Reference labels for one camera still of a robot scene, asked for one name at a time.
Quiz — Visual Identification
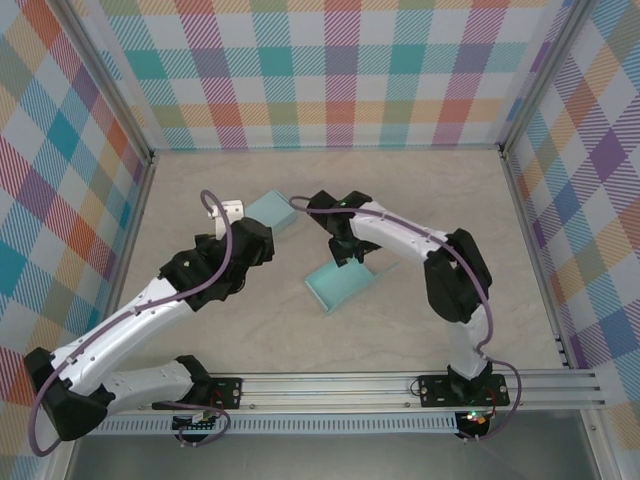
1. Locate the light blue paper box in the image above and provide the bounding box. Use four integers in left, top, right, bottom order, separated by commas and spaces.
246, 188, 304, 242
303, 258, 400, 317

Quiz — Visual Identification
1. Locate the grey metal panel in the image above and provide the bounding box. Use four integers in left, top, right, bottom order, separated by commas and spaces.
64, 432, 601, 480

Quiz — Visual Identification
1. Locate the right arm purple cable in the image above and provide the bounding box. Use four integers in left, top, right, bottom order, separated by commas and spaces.
288, 194, 525, 444

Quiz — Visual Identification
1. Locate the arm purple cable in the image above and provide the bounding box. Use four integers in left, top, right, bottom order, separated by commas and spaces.
29, 188, 236, 457
288, 194, 525, 444

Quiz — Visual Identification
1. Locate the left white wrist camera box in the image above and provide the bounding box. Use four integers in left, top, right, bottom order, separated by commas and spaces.
206, 199, 246, 236

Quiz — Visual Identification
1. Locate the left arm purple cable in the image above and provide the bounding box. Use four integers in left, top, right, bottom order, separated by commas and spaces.
29, 188, 236, 457

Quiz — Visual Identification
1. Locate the aluminium table edge rail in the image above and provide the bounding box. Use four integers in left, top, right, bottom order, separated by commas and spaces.
499, 144, 579, 370
102, 152, 157, 326

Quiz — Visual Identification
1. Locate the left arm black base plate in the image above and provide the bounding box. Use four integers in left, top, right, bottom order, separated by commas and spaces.
199, 377, 245, 412

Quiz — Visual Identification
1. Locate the aluminium mounting rail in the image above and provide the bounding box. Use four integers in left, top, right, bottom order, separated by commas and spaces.
107, 372, 609, 415

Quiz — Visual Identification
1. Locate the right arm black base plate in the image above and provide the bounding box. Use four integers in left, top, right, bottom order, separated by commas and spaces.
418, 373, 511, 409

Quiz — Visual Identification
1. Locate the white slotted cable duct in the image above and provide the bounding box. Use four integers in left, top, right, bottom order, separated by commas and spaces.
97, 414, 460, 435

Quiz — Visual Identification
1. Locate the aluminium frame post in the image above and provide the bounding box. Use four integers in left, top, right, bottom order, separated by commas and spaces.
49, 0, 157, 166
498, 0, 599, 156

